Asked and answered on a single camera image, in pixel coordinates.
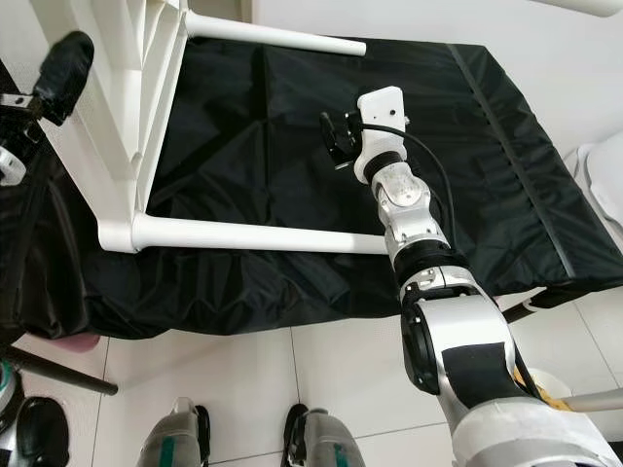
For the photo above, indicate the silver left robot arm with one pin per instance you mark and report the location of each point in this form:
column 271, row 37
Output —
column 29, row 428

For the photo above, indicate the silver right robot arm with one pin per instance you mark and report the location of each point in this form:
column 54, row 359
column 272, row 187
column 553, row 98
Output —
column 467, row 311

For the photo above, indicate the white plastic table top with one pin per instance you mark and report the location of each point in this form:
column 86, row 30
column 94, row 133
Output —
column 117, row 117

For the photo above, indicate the grey left robot foot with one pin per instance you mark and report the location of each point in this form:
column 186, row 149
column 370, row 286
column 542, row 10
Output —
column 173, row 436

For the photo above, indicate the grey right robot foot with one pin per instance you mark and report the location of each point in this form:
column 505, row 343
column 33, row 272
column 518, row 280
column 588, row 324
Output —
column 326, row 440

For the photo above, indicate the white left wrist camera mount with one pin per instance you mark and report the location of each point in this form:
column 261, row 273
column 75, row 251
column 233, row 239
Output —
column 10, row 167

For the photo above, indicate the white plastic chair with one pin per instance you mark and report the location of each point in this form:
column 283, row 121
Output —
column 602, row 185

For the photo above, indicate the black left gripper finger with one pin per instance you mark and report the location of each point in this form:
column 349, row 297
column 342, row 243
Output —
column 66, row 73

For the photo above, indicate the black table cloth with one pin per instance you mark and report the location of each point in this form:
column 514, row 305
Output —
column 350, row 146

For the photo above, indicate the grey robot foot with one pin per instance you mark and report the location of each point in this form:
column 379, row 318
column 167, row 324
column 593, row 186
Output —
column 173, row 436
column 326, row 440

